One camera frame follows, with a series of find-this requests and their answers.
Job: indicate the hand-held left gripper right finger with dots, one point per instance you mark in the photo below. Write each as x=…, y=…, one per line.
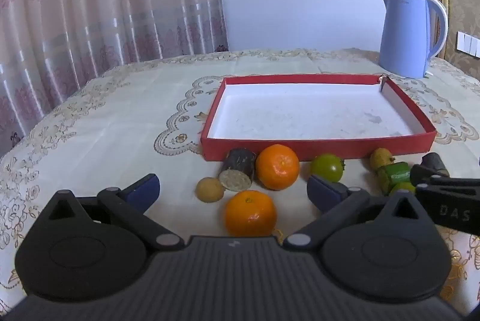
x=324, y=191

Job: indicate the blue electric kettle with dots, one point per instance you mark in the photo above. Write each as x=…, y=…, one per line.
x=403, y=36

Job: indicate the orange tangerine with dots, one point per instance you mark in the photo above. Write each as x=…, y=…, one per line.
x=250, y=213
x=277, y=167

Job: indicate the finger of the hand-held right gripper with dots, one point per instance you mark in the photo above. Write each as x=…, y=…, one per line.
x=425, y=175

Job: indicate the white wall switch panel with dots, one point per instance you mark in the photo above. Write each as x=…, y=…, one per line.
x=468, y=43

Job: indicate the brown longan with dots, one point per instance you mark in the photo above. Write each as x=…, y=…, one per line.
x=210, y=189
x=380, y=158

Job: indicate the green cucumber piece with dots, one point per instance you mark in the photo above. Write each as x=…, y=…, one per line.
x=393, y=173

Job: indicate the pink floral curtain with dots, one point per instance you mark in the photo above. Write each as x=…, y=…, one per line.
x=93, y=6

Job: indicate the red shallow cardboard box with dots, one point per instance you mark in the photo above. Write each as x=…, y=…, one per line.
x=300, y=111

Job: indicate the dark sugarcane piece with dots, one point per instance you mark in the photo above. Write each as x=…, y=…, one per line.
x=238, y=171

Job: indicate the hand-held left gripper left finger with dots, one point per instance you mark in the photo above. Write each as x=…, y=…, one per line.
x=144, y=190

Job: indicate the dark eggplant piece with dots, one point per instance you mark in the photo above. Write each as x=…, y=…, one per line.
x=435, y=160

